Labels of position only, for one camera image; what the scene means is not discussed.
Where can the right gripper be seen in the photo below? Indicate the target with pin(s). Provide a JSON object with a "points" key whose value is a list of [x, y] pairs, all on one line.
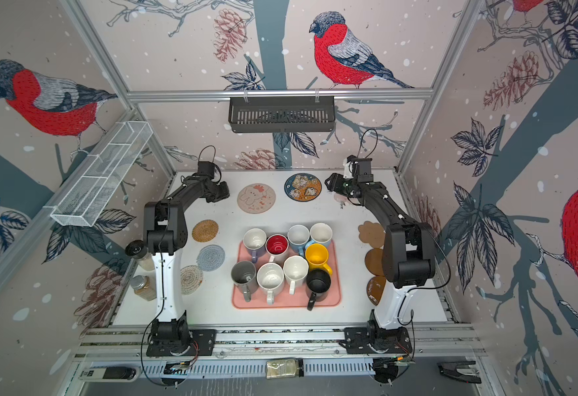
{"points": [[334, 181]]}

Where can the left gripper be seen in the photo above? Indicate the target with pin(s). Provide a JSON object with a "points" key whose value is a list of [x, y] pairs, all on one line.
{"points": [[225, 193]]}

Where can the pink flower coaster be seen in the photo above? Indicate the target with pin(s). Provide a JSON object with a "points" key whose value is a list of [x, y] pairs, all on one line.
{"points": [[342, 200]]}

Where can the blue cartoon round coaster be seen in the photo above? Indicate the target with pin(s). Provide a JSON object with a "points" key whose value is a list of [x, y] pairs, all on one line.
{"points": [[303, 187]]}

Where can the rattan round coaster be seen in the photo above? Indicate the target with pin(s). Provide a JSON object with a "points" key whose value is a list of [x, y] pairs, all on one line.
{"points": [[205, 231]]}

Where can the pink bunny round coaster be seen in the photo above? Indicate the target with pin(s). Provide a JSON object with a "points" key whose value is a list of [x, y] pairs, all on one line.
{"points": [[256, 198]]}

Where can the cork flower coaster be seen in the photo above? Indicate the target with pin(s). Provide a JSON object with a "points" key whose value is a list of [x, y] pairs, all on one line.
{"points": [[372, 234]]}

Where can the grey woven round coaster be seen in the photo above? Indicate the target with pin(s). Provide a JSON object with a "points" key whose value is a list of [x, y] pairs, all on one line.
{"points": [[211, 257]]}

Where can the brown round wooden coaster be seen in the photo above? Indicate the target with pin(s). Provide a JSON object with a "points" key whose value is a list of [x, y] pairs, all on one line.
{"points": [[373, 262]]}

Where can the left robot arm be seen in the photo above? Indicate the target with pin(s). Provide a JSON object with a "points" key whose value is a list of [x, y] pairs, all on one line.
{"points": [[165, 233]]}

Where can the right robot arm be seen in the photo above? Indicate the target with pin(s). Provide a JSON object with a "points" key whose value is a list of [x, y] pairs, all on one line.
{"points": [[407, 255]]}

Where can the white blue mug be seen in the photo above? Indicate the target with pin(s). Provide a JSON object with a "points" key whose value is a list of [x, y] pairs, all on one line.
{"points": [[321, 233]]}

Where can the lavender mug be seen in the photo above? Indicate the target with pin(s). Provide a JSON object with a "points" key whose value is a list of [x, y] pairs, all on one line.
{"points": [[254, 242]]}

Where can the light blue mug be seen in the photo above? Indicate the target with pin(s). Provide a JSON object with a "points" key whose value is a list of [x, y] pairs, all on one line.
{"points": [[298, 237]]}

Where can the yellow mug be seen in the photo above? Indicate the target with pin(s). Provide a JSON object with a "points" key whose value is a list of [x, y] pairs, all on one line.
{"points": [[317, 256]]}

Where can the red interior white mug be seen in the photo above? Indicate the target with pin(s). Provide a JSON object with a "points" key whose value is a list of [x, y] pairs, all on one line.
{"points": [[277, 246]]}

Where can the beige woven round coaster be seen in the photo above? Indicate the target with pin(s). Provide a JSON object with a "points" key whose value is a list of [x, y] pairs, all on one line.
{"points": [[191, 277]]}

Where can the grey mug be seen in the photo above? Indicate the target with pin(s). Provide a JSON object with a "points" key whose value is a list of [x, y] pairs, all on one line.
{"points": [[244, 277]]}

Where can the black lid spice jar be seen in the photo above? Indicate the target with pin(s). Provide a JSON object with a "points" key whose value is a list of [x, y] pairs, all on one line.
{"points": [[138, 251]]}

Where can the white mug middle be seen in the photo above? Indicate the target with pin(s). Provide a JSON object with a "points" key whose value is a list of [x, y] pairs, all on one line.
{"points": [[295, 269]]}

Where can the black mug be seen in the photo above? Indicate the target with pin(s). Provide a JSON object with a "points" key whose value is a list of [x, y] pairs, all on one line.
{"points": [[318, 283]]}

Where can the white mug front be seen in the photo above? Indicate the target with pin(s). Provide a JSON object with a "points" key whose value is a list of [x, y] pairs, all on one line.
{"points": [[271, 280]]}

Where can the dark glossy round coaster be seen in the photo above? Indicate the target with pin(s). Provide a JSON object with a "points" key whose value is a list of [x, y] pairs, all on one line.
{"points": [[375, 288]]}

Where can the silver lid spice jar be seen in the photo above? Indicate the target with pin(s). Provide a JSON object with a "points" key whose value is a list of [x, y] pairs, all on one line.
{"points": [[144, 287]]}

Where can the taped small box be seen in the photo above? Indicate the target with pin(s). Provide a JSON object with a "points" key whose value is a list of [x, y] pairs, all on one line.
{"points": [[284, 368]]}

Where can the black white power strip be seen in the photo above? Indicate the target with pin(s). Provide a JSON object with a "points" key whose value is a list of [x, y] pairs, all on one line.
{"points": [[109, 374]]}

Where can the black clamp tool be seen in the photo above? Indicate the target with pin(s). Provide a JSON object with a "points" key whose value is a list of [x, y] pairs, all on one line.
{"points": [[463, 371]]}

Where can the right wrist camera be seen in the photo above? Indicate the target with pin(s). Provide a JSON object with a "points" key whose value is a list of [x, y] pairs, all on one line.
{"points": [[358, 169]]}

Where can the black wall basket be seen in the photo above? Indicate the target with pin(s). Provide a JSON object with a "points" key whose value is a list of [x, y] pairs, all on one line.
{"points": [[282, 114]]}

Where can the white wire basket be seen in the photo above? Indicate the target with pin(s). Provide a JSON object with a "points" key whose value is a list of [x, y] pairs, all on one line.
{"points": [[91, 193]]}

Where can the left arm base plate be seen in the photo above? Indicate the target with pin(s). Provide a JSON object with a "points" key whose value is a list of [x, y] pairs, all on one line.
{"points": [[205, 341]]}

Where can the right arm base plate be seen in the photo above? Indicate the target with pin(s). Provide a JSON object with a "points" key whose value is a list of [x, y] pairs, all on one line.
{"points": [[356, 340]]}

